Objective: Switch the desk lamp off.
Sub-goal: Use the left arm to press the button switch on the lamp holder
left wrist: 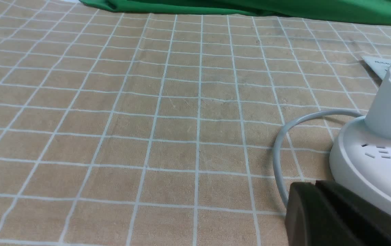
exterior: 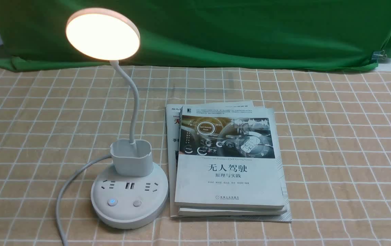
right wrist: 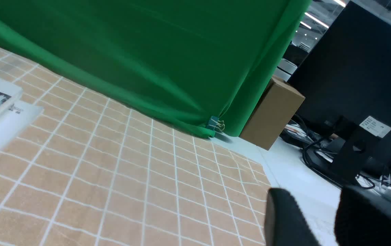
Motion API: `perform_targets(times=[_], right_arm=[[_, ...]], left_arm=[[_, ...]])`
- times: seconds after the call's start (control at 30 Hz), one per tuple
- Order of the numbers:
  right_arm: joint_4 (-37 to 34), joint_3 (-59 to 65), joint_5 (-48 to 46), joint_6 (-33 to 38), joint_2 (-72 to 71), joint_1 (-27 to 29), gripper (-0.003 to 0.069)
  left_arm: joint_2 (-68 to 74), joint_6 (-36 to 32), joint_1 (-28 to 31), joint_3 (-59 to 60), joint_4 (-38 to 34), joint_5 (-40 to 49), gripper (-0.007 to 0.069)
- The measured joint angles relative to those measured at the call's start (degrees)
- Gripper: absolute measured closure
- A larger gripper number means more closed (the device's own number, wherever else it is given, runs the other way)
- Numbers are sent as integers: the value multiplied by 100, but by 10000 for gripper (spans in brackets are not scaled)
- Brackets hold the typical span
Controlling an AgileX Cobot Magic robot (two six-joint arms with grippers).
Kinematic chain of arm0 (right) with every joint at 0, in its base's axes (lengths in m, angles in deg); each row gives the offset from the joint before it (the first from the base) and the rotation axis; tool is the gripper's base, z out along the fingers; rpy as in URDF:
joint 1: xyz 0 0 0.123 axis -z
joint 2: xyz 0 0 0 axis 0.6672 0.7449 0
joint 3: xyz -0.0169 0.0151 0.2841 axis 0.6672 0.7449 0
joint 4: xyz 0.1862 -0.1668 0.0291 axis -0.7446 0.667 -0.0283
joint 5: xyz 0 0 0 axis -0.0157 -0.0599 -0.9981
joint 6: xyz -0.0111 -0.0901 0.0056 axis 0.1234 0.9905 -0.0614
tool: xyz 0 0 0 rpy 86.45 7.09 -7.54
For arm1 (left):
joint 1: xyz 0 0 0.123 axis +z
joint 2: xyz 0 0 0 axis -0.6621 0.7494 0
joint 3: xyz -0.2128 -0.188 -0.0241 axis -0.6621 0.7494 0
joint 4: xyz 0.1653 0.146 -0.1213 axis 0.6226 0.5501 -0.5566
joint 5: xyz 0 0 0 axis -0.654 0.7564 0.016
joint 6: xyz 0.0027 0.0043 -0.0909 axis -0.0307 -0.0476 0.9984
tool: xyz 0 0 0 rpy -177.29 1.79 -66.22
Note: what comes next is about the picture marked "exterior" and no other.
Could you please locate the green backdrop cloth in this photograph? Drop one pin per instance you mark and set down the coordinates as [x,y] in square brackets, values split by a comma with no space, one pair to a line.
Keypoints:
[321,35]

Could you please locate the top self-driving book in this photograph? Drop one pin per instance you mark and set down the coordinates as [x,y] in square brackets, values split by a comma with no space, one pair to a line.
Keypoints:
[228,157]

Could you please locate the silver binder clip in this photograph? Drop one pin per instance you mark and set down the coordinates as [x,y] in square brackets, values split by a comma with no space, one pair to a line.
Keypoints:
[379,56]

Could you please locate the middle white book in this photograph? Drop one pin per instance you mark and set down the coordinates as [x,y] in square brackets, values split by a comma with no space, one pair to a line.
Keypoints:
[194,211]

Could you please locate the bottom white magazine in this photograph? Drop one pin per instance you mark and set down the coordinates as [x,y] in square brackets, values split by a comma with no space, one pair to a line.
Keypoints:
[173,130]

